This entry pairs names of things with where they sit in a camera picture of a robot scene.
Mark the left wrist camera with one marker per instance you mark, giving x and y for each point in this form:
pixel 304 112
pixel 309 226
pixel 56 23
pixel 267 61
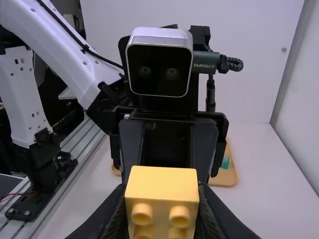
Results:
pixel 159 62

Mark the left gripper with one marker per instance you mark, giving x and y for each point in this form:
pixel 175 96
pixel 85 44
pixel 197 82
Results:
pixel 167 109

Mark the tan tray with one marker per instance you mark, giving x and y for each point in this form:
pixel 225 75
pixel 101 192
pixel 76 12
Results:
pixel 230 174

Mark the silver rails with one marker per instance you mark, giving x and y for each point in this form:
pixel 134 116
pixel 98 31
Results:
pixel 82 142

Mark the teal toy brick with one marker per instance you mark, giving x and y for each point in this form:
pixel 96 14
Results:
pixel 226 161

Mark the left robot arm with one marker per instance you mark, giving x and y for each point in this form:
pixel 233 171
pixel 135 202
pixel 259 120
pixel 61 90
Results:
pixel 57 44

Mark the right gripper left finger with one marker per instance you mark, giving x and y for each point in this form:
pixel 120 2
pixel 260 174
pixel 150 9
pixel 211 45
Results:
pixel 109 216

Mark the yellow toy brick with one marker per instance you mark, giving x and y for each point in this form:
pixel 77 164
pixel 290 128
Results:
pixel 162 184

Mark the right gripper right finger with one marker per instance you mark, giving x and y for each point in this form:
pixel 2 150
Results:
pixel 219 219

